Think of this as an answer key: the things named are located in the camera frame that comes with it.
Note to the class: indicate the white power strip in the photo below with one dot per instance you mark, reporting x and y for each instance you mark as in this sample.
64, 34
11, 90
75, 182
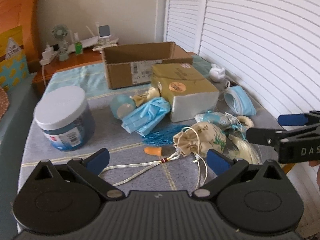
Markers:
48, 55

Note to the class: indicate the light blue round pouch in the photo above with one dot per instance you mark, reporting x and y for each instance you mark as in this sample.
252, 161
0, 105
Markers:
121, 106

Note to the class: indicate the brown cardboard box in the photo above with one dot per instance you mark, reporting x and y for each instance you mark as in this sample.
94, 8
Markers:
131, 65

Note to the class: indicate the orange wooden headboard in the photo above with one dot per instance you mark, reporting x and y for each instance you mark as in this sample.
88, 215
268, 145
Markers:
24, 13

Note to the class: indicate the white remote control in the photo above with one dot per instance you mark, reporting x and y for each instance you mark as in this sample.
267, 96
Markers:
101, 47

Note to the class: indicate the gold tissue pack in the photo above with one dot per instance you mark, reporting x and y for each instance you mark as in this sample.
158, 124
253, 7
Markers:
186, 89

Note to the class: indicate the brown hair scrunchie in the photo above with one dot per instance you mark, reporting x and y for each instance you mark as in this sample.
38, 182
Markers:
245, 121

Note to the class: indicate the wooden nightstand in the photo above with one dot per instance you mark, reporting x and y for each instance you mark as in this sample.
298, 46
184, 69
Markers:
44, 75

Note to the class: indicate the blue tassel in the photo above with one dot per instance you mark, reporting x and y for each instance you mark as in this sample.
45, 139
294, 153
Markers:
162, 137

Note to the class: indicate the white louvered door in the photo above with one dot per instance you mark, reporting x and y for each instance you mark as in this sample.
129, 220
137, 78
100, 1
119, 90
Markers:
270, 47

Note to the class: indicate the white lid plastic jar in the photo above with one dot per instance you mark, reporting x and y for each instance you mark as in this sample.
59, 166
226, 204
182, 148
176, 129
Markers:
65, 119

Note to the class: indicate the small screen device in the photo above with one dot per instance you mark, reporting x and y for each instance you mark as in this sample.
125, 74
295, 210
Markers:
104, 34

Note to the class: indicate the blue face mask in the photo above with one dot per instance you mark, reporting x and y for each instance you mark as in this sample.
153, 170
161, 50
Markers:
146, 117
238, 100

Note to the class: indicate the green spray bottle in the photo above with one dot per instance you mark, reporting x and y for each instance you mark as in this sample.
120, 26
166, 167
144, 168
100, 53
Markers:
77, 44

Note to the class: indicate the grey blue checked blanket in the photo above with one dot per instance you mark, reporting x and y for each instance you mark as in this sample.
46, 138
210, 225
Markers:
124, 148

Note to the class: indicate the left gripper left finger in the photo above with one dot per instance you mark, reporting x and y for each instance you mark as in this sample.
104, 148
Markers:
87, 172

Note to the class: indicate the green desk fan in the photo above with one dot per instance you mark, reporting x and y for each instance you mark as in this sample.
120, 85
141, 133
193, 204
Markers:
60, 32

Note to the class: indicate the small beige plush doll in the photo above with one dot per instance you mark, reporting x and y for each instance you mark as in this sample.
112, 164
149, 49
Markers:
141, 99

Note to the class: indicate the blue embroidered sachet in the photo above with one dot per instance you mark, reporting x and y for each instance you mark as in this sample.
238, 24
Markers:
222, 120

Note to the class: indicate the white wifi router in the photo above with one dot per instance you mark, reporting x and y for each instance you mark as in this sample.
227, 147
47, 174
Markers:
92, 41

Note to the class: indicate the beige drawstring pouch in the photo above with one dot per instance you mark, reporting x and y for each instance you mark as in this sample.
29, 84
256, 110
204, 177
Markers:
199, 139

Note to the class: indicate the orange earplug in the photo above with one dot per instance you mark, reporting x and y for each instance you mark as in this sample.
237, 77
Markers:
157, 151

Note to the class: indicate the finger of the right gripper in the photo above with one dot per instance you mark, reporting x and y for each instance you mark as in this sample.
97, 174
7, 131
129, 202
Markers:
302, 119
268, 137

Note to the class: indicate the yellow duck print box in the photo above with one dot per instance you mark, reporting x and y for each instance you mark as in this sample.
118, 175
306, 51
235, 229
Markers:
13, 62

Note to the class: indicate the blonde hair tassel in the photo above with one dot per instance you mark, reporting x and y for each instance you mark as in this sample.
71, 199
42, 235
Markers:
237, 148

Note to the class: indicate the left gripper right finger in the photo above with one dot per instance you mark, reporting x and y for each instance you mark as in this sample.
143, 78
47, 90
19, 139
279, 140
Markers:
228, 171

